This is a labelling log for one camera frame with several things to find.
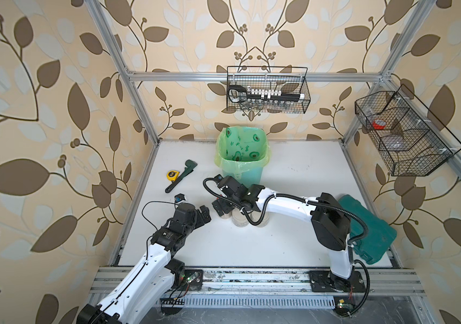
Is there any clear peanut jar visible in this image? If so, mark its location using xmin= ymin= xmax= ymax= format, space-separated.
xmin=220 ymin=212 xmax=233 ymax=220

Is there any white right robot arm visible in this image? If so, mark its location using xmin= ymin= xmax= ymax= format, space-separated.
xmin=202 ymin=175 xmax=369 ymax=292

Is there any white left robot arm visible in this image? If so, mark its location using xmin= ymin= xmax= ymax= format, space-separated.
xmin=76 ymin=202 xmax=211 ymax=323

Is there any beige lid jar right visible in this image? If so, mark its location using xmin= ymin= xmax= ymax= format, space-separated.
xmin=252 ymin=213 xmax=270 ymax=228

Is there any beige lid jar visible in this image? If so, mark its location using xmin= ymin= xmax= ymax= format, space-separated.
xmin=252 ymin=213 xmax=270 ymax=228
xmin=231 ymin=210 xmax=249 ymax=228

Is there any beige lid jar left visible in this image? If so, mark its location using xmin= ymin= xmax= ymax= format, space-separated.
xmin=231 ymin=210 xmax=249 ymax=228

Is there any green bin with bag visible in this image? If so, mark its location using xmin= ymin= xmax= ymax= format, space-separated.
xmin=215 ymin=126 xmax=271 ymax=187

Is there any yellow tape measure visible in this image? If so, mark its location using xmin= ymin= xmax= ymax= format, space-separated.
xmin=166 ymin=170 xmax=180 ymax=182

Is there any red object in basket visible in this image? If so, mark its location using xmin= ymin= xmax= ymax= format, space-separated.
xmin=371 ymin=118 xmax=387 ymax=130

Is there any black socket set rail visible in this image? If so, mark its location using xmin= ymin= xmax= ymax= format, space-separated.
xmin=226 ymin=85 xmax=306 ymax=103

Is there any black wire basket back wall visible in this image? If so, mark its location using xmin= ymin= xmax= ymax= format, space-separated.
xmin=226 ymin=66 xmax=311 ymax=114

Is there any black wire basket wall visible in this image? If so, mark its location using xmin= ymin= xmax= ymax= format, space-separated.
xmin=355 ymin=84 xmax=461 ymax=177
xmin=226 ymin=66 xmax=311 ymax=114

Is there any black wire basket right wall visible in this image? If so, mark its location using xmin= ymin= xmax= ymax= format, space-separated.
xmin=355 ymin=84 xmax=461 ymax=177

